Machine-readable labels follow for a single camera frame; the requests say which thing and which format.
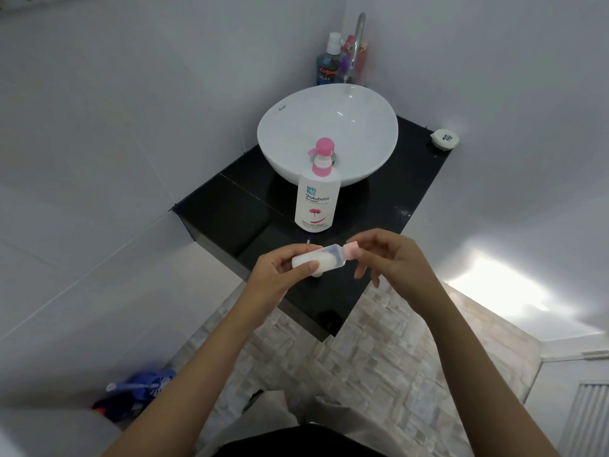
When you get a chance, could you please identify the person's right hand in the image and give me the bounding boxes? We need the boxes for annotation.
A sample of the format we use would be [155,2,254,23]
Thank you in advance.
[349,228,448,315]

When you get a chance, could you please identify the person's left hand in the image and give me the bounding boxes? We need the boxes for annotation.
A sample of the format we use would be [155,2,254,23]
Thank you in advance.
[240,243,325,324]

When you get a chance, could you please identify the small white travel bottle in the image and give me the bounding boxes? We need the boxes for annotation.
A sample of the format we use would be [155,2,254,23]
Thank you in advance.
[291,244,349,276]

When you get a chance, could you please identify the person's left forearm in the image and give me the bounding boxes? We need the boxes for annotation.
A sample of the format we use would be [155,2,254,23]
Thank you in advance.
[102,300,282,457]

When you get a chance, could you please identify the person's right forearm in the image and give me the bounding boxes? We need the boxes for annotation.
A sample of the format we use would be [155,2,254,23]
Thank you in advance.
[409,281,563,457]

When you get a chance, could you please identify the white pump bottle pink top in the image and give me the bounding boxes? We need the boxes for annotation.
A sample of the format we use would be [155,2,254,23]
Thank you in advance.
[294,137,342,234]

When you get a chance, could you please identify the white round soap container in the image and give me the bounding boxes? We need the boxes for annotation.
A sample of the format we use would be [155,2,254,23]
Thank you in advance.
[430,128,461,151]

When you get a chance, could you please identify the white round sink basin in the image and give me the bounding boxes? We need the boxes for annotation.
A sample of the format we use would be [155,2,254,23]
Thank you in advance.
[257,83,399,188]

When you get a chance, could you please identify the beige shorts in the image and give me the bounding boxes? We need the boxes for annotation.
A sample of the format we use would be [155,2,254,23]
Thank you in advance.
[204,389,398,457]

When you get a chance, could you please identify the black shirt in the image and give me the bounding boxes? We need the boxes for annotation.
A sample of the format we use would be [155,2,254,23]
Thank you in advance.
[227,423,387,457]

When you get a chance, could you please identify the blue mouthwash bottle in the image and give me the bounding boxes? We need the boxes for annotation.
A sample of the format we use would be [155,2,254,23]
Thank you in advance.
[316,32,343,86]

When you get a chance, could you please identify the chrome curved faucet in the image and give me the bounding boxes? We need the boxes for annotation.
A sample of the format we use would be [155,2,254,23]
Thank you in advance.
[342,12,368,85]

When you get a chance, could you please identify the white door with vent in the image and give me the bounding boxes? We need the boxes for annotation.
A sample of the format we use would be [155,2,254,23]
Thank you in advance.
[522,334,609,457]

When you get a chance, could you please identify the white toilet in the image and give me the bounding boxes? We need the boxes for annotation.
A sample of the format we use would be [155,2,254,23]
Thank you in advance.
[0,407,125,457]

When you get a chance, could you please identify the white blue brush handle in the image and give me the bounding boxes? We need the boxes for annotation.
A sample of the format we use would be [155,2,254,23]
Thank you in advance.
[106,381,165,393]

